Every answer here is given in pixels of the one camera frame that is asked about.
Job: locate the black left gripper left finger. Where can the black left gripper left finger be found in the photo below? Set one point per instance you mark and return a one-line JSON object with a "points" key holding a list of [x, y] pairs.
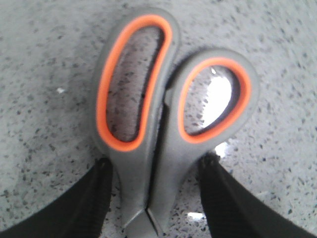
{"points": [[78, 213]]}

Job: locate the grey orange handled scissors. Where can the grey orange handled scissors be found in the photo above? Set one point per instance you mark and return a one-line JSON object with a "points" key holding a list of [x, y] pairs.
{"points": [[152, 166]]}

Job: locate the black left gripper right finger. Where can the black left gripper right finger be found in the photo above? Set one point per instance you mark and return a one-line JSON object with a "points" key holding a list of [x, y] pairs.
{"points": [[233, 212]]}

